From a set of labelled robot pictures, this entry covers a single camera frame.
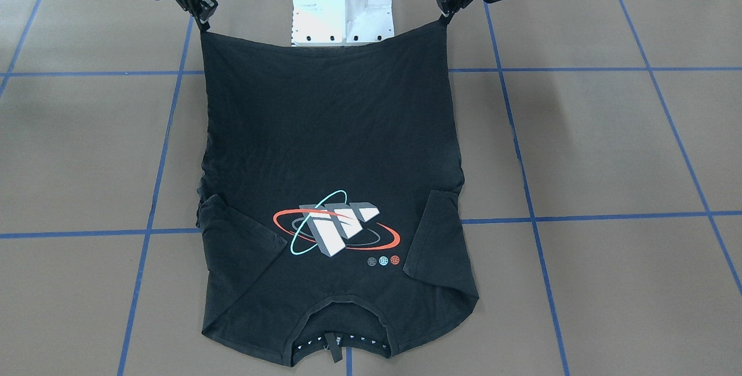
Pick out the white camera mast base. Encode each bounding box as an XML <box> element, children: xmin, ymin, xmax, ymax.
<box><xmin>291</xmin><ymin>0</ymin><xmax>395</xmax><ymax>47</ymax></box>

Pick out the black graphic t-shirt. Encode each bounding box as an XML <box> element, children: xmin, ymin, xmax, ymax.
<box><xmin>197</xmin><ymin>21</ymin><xmax>479</xmax><ymax>367</ymax></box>

